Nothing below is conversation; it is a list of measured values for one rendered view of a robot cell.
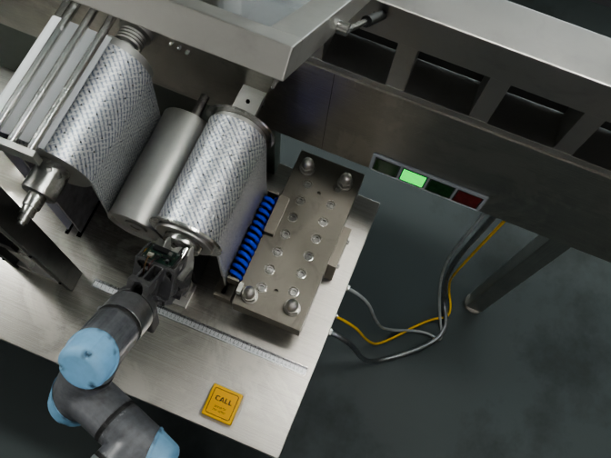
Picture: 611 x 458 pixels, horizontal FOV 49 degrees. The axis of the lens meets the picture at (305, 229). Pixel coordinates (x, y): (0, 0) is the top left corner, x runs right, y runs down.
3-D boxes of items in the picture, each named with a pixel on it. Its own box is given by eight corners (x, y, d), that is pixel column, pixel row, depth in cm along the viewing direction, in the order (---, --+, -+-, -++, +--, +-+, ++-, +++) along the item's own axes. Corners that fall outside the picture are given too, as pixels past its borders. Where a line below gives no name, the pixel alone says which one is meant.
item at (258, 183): (221, 275, 145) (215, 249, 127) (264, 184, 153) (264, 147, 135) (223, 276, 145) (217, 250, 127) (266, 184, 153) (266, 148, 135)
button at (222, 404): (202, 413, 149) (200, 413, 147) (215, 383, 152) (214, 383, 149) (230, 425, 149) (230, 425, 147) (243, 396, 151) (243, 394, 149)
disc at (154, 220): (177, 248, 136) (134, 212, 124) (178, 245, 136) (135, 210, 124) (235, 262, 128) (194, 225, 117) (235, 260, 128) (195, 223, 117)
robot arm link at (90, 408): (84, 454, 100) (106, 413, 95) (32, 404, 102) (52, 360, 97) (119, 425, 107) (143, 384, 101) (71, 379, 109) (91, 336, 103)
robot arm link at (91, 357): (45, 375, 94) (62, 337, 90) (86, 330, 104) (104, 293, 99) (93, 404, 95) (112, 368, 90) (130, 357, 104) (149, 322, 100)
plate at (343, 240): (324, 277, 160) (327, 264, 150) (338, 241, 164) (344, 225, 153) (333, 281, 160) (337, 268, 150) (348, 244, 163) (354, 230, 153)
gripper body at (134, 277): (191, 254, 113) (160, 293, 102) (182, 293, 117) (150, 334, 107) (150, 237, 113) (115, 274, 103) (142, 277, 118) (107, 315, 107)
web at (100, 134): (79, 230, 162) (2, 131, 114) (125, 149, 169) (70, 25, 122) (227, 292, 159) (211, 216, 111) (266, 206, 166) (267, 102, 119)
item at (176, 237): (155, 236, 126) (177, 238, 121) (159, 226, 127) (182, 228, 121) (183, 254, 131) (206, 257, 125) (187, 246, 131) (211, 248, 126)
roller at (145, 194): (114, 227, 140) (100, 206, 129) (168, 127, 149) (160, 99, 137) (165, 248, 139) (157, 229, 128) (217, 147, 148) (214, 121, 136)
